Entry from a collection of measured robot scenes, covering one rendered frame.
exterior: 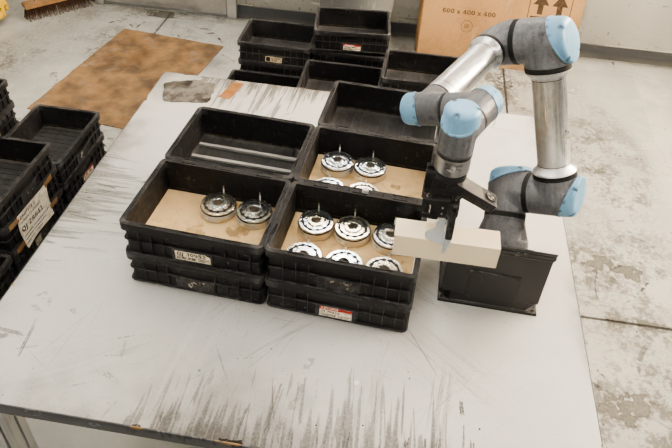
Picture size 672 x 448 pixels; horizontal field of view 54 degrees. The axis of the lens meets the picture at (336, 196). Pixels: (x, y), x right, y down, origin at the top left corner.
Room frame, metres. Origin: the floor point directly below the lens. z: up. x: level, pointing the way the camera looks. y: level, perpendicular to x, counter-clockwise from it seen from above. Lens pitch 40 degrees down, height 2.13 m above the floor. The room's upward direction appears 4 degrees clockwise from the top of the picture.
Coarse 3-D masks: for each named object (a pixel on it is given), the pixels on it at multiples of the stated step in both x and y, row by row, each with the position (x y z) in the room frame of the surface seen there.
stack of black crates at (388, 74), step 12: (384, 60) 2.89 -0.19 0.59; (396, 60) 3.00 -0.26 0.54; (408, 60) 2.99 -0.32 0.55; (420, 60) 2.98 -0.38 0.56; (432, 60) 2.98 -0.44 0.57; (444, 60) 2.97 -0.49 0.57; (384, 72) 2.77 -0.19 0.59; (396, 72) 2.97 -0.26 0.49; (408, 72) 2.98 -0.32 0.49; (420, 72) 2.98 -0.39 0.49; (432, 72) 2.98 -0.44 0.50; (384, 84) 2.73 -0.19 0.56; (396, 84) 2.72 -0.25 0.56; (408, 84) 2.70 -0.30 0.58; (420, 84) 2.70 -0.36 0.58
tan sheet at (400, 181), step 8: (320, 160) 1.73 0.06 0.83; (320, 168) 1.69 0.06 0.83; (392, 168) 1.72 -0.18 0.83; (400, 168) 1.72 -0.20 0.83; (312, 176) 1.65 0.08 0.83; (320, 176) 1.65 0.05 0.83; (328, 176) 1.65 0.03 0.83; (352, 176) 1.66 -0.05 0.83; (392, 176) 1.67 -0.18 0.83; (400, 176) 1.68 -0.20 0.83; (408, 176) 1.68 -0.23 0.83; (416, 176) 1.68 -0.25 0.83; (424, 176) 1.68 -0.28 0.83; (344, 184) 1.62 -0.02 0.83; (352, 184) 1.62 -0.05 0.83; (376, 184) 1.63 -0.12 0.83; (384, 184) 1.63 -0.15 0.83; (392, 184) 1.63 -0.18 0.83; (400, 184) 1.63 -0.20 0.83; (408, 184) 1.64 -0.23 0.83; (416, 184) 1.64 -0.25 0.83; (392, 192) 1.59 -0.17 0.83; (400, 192) 1.59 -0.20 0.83; (408, 192) 1.60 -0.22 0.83; (416, 192) 1.60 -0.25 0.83
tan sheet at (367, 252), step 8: (296, 216) 1.45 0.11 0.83; (296, 224) 1.42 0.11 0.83; (288, 232) 1.38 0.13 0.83; (296, 232) 1.38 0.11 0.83; (288, 240) 1.35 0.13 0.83; (296, 240) 1.35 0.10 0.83; (304, 240) 1.35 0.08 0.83; (328, 240) 1.36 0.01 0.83; (320, 248) 1.32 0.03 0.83; (328, 248) 1.33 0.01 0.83; (336, 248) 1.33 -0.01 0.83; (344, 248) 1.33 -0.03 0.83; (352, 248) 1.33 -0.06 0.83; (360, 248) 1.33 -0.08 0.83; (368, 248) 1.34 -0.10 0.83; (360, 256) 1.30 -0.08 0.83; (368, 256) 1.30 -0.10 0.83; (376, 256) 1.31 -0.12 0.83; (384, 256) 1.31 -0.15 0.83; (392, 256) 1.31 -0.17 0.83; (400, 256) 1.31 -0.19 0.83; (408, 256) 1.32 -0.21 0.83; (400, 264) 1.28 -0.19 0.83; (408, 264) 1.28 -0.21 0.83; (408, 272) 1.25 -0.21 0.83
